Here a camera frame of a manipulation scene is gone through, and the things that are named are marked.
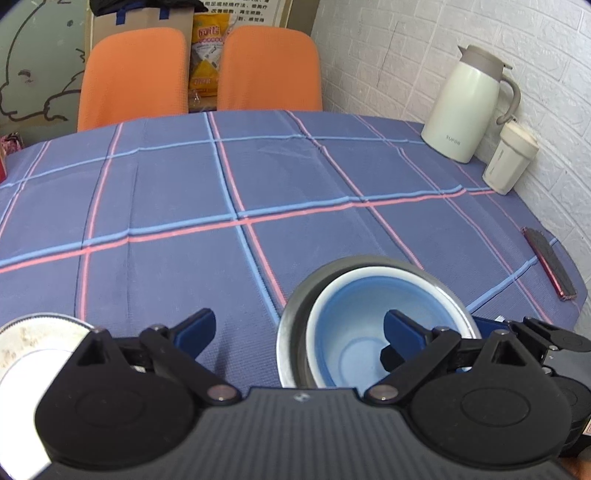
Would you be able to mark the blue plaid tablecloth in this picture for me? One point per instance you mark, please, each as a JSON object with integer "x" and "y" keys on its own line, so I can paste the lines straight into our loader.
{"x": 146, "y": 222}

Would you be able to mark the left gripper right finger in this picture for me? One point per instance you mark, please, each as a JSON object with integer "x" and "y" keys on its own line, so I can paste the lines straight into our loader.
{"x": 414, "y": 355}

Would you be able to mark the wall poster with text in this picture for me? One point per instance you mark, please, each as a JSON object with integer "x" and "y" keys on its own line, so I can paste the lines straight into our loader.
{"x": 252, "y": 12}

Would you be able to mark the pink floral cloth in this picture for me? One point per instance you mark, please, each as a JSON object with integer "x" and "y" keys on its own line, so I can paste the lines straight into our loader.
{"x": 10, "y": 143}

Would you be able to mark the stainless steel bowl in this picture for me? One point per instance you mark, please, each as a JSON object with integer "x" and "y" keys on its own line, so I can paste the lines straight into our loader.
{"x": 290, "y": 341}

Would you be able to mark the cardboard box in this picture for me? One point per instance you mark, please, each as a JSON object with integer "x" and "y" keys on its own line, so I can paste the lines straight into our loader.
{"x": 98, "y": 28}

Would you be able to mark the red cracker box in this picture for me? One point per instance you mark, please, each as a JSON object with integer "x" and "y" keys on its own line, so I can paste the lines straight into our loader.
{"x": 3, "y": 173}

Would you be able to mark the left orange chair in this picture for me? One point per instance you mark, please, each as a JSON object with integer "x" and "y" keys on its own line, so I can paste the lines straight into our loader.
{"x": 134, "y": 74}

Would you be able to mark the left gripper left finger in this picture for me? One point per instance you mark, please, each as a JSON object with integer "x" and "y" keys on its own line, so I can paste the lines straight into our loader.
{"x": 175, "y": 350}

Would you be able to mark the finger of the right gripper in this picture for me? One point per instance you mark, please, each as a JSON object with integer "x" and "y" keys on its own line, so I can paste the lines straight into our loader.
{"x": 487, "y": 326}

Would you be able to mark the orange chair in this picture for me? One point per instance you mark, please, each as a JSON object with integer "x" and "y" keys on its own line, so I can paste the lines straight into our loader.
{"x": 134, "y": 74}
{"x": 269, "y": 68}

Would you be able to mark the cream thermos jug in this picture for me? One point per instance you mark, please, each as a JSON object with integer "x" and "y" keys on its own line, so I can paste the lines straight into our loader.
{"x": 466, "y": 103}

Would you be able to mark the yellow snack bag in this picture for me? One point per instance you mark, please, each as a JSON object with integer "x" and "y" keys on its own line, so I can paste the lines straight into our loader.
{"x": 209, "y": 31}

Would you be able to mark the black cloth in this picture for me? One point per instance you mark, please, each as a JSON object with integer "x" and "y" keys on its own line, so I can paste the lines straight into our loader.
{"x": 104, "y": 7}

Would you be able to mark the blue plastic bowl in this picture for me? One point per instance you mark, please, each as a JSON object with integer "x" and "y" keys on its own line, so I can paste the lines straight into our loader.
{"x": 345, "y": 329}

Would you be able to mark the small white patterned plate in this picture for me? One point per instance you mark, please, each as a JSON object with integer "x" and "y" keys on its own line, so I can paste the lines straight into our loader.
{"x": 34, "y": 349}

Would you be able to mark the right orange chair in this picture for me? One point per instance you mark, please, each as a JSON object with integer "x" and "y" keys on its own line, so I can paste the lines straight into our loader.
{"x": 269, "y": 68}

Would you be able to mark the cream lidded cup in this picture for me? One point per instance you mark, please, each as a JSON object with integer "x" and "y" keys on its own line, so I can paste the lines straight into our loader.
{"x": 516, "y": 150}

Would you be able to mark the red phone with dark case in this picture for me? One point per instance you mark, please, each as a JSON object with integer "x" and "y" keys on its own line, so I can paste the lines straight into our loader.
{"x": 551, "y": 264}

